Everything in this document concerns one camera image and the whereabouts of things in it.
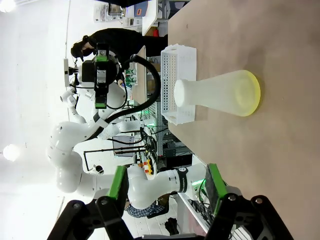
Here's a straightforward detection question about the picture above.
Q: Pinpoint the translucent plastic Erlenmeyer flask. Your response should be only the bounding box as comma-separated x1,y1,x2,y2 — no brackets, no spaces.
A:
174,69,262,118

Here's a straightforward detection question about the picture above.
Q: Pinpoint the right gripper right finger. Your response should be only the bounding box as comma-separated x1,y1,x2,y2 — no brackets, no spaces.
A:
204,163,295,240

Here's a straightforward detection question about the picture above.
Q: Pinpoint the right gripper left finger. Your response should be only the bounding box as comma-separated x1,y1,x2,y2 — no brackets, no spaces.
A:
47,164,131,240

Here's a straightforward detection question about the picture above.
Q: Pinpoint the white round flask lid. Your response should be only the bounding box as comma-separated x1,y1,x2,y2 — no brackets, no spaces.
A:
174,79,187,107

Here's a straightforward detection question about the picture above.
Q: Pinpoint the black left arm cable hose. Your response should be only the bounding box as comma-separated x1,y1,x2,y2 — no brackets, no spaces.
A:
93,53,161,129

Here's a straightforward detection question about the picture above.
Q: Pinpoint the brown wooden table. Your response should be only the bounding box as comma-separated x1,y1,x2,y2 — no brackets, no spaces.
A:
130,45,148,101

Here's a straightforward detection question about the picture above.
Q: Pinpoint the red yellow emergency stop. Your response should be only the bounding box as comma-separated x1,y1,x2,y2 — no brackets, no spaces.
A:
140,159,154,176

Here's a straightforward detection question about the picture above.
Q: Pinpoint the round ceiling light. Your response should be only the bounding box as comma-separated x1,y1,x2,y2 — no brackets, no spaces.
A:
2,143,21,161

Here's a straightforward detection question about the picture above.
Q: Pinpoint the person with black cap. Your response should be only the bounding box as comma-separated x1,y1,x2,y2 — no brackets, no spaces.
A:
70,27,169,66

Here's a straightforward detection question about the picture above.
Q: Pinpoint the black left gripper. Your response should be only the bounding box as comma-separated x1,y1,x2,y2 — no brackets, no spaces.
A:
81,42,123,110

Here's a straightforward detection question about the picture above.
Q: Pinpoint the person in plaid shirt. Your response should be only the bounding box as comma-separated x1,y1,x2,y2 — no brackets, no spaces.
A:
124,201,171,220

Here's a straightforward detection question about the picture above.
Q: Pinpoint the white perforated plastic basket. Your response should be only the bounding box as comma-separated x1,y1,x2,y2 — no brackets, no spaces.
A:
160,43,198,126

